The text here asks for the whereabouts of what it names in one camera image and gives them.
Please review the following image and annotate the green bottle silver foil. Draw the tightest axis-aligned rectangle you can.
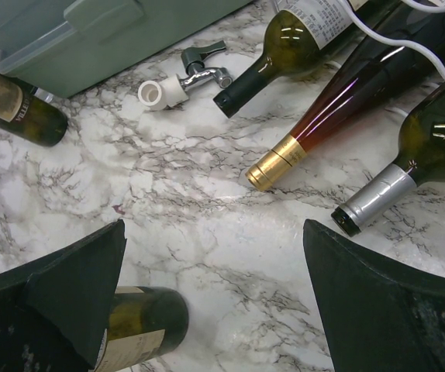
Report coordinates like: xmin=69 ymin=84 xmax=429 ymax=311
xmin=331 ymin=84 xmax=445 ymax=236

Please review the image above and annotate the white wire wine rack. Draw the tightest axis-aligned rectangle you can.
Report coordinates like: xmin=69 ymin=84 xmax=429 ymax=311
xmin=268 ymin=0 xmax=445 ymax=129

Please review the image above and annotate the red wine bottle gold foil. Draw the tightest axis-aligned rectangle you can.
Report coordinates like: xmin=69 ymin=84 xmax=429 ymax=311
xmin=244 ymin=0 xmax=445 ymax=192

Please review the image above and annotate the green bottle black neck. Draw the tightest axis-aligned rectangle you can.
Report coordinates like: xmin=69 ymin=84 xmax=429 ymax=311
xmin=93 ymin=287 xmax=189 ymax=371

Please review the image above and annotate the chrome white bottle stopper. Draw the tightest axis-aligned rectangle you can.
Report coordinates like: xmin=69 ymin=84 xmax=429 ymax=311
xmin=137 ymin=40 xmax=233 ymax=111

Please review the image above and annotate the dark green bottle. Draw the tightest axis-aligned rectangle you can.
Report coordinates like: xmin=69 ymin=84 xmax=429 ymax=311
xmin=0 ymin=75 xmax=67 ymax=147

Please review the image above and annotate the green plastic toolbox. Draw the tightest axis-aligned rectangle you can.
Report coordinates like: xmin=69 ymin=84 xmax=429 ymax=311
xmin=0 ymin=1 xmax=247 ymax=98

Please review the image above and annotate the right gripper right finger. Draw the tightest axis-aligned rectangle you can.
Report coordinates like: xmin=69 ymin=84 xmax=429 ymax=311
xmin=303 ymin=219 xmax=445 ymax=371

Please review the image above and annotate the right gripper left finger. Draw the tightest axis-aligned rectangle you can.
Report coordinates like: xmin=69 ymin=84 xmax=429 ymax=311
xmin=0 ymin=219 xmax=126 ymax=371

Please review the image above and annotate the dark bottle bottom left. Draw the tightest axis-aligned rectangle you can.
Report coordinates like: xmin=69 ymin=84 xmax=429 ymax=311
xmin=213 ymin=1 xmax=369 ymax=118

